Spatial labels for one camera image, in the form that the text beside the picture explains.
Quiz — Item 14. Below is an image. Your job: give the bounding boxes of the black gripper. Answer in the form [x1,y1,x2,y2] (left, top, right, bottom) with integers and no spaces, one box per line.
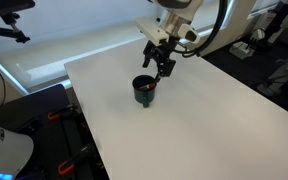
[141,35,179,84]

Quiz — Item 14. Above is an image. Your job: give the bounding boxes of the marker with orange cap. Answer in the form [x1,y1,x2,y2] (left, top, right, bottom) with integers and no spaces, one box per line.
[137,83,157,92]

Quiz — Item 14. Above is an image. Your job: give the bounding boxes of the dark teal mug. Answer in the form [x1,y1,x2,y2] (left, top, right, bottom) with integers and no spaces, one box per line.
[132,74,158,109]

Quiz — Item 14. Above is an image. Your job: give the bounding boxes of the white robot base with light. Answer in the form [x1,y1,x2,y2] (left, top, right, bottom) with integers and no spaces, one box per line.
[0,119,35,180]

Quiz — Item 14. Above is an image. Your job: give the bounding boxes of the white boxy device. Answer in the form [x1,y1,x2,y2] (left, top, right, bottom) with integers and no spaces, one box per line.
[229,40,256,61]

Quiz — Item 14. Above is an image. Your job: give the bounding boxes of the white round coil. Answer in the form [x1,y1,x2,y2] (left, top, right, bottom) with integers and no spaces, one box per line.
[249,28,268,44]

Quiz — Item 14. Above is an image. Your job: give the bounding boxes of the grey machine with label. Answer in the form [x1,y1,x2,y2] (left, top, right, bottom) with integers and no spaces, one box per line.
[256,48,288,98]

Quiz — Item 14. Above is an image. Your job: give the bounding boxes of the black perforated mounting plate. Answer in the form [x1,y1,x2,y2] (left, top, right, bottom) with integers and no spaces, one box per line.
[0,83,110,180]

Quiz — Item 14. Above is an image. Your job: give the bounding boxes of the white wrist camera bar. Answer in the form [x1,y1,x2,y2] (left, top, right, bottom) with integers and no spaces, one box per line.
[134,17,169,45]

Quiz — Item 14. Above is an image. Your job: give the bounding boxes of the black clamp with orange handle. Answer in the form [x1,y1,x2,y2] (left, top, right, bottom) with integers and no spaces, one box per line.
[47,104,80,122]
[57,143,97,176]

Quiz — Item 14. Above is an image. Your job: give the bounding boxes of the black upright machine post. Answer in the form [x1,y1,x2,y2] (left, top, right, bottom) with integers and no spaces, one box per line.
[265,0,288,44]

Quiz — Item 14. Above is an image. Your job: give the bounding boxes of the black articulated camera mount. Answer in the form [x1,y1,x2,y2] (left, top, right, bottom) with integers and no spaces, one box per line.
[0,13,32,44]

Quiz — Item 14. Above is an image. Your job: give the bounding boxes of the black mounted camera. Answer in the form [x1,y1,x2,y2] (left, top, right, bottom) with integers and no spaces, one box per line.
[0,0,37,19]

